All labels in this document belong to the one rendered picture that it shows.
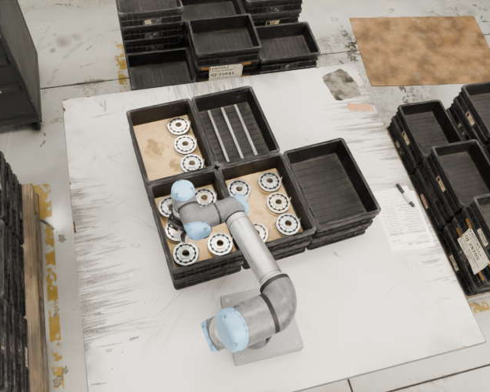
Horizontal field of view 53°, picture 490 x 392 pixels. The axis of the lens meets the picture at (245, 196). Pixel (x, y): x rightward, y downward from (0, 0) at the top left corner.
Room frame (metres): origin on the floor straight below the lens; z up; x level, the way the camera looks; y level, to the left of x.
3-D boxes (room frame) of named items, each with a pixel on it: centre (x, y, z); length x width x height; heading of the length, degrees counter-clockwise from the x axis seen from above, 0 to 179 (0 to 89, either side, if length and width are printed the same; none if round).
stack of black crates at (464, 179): (1.67, -1.21, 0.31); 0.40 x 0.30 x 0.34; 22
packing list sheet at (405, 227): (1.17, -0.75, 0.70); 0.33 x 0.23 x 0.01; 22
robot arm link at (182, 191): (0.78, 0.20, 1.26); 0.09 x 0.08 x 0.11; 33
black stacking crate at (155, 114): (1.23, 0.37, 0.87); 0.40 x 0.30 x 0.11; 28
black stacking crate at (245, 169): (1.02, -0.09, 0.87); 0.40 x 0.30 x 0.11; 28
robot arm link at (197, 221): (0.71, 0.13, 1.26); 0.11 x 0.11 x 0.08; 33
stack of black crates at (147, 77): (2.14, 0.66, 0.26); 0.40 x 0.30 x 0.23; 112
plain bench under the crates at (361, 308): (1.08, -0.05, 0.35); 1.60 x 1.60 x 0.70; 22
